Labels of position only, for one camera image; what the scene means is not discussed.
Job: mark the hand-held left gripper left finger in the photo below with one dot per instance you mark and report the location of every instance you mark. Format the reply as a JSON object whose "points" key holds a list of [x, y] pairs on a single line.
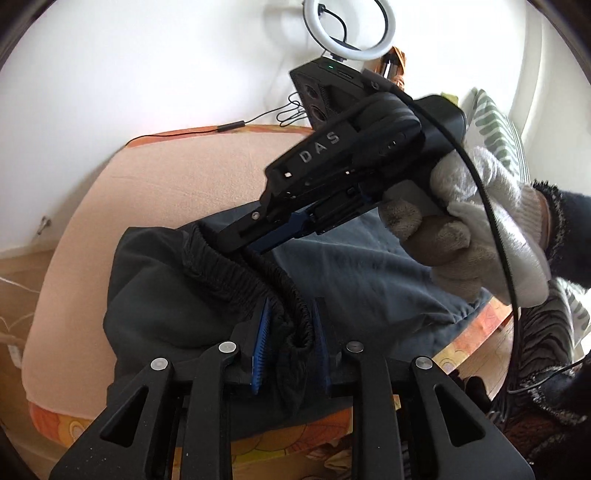
{"points": [[261, 341]]}

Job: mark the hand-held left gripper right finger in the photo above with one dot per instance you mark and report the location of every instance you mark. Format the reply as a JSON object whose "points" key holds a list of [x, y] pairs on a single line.
{"points": [[322, 341]]}

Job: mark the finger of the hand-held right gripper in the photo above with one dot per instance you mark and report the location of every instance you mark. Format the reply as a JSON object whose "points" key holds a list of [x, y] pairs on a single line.
{"points": [[244, 228], [286, 230]]}

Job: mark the dark grey pants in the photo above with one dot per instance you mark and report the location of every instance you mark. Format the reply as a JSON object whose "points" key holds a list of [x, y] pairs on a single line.
{"points": [[161, 300]]}

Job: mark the person's right forearm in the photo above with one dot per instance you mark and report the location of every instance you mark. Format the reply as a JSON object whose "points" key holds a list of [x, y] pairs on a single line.
{"points": [[568, 230]]}

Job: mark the person's right hand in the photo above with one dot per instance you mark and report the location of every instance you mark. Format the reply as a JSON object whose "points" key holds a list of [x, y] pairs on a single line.
{"points": [[485, 221]]}

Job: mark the green white striped pillow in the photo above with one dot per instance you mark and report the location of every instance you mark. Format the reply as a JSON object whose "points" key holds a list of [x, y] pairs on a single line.
{"points": [[494, 124]]}

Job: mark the metal door stop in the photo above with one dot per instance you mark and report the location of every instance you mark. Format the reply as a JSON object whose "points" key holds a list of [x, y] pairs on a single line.
{"points": [[45, 223]]}

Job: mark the orange floral bed sheet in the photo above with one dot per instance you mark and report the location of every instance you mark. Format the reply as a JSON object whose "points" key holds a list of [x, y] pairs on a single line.
{"points": [[69, 424]]}

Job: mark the person's striped trouser leg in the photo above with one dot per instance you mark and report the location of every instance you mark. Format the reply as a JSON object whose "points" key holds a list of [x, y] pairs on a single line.
{"points": [[545, 332]]}

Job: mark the person's dark sweater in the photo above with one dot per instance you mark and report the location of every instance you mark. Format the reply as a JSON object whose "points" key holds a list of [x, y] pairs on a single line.
{"points": [[554, 434]]}

